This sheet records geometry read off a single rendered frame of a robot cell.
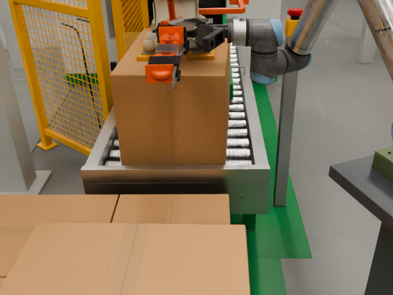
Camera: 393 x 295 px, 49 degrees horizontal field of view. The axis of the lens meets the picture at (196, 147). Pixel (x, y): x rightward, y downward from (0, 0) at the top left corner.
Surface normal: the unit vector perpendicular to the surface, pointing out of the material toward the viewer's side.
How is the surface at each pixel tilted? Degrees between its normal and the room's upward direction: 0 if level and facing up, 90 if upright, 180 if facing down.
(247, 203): 90
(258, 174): 90
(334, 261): 0
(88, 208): 0
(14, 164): 90
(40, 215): 0
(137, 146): 90
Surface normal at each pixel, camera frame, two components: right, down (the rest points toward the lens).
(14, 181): -0.04, 0.50
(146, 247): -0.03, -0.86
